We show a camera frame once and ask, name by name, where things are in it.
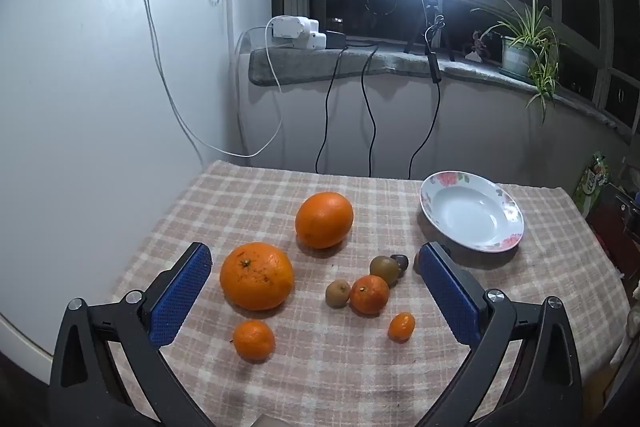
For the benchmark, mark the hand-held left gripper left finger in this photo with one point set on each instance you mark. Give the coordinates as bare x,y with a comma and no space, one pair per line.
180,292

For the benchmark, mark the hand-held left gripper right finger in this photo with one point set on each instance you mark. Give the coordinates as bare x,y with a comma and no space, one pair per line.
447,292

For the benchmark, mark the tiny orange kumquat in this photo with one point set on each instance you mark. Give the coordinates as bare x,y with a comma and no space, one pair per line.
401,327

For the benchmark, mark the white floral plate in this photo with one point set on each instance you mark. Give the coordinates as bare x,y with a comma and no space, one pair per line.
465,217

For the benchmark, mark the large orange with stem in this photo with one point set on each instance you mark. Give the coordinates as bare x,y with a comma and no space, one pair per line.
256,279

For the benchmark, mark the medium reddish mandarin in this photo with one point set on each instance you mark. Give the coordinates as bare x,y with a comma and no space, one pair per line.
369,295

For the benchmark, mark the small mandarin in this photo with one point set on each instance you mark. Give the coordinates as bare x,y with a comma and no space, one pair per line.
254,341

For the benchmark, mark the small tan longan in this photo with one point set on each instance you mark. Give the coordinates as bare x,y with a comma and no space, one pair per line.
338,294

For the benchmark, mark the large smooth orange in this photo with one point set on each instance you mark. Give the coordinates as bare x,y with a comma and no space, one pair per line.
324,220

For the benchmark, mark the green-brown round fruit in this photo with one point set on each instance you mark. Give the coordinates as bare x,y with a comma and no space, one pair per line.
382,269

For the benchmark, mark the plaid tablecloth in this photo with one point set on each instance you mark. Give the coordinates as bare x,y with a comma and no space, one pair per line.
300,382

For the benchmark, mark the dark red box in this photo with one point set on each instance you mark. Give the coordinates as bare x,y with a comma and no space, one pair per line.
612,222

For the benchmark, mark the green snack packet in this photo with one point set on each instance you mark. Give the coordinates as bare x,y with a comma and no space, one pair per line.
592,182

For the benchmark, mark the white cloth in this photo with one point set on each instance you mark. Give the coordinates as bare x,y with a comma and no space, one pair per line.
631,322

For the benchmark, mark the white cabinet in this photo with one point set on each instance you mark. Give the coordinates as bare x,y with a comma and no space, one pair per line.
75,107

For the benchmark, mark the potted spider plant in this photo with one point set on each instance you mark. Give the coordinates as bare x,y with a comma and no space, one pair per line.
517,57

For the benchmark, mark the small dark figurine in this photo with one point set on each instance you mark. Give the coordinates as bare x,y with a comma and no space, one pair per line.
480,44

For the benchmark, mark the grey windowsill mat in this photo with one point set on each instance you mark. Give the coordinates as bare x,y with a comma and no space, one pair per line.
300,67

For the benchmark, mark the black power adapter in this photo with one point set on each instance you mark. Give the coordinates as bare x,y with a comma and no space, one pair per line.
334,40

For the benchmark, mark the large white power adapter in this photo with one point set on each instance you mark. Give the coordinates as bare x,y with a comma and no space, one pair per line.
289,29

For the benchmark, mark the small white power adapter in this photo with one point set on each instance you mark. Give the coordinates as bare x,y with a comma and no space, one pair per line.
316,39

